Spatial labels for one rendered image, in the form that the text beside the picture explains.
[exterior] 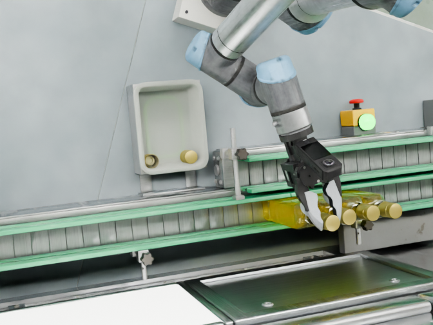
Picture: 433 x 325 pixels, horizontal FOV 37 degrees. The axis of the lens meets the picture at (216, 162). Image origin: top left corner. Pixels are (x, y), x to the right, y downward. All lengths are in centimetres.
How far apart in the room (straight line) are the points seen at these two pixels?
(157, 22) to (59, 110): 33
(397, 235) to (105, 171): 80
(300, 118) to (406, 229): 64
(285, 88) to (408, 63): 76
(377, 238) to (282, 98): 63
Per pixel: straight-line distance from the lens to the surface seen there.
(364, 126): 180
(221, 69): 137
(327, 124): 185
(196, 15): 167
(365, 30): 194
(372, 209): 145
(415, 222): 187
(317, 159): 129
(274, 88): 131
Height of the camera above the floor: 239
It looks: 71 degrees down
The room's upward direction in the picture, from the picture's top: 97 degrees clockwise
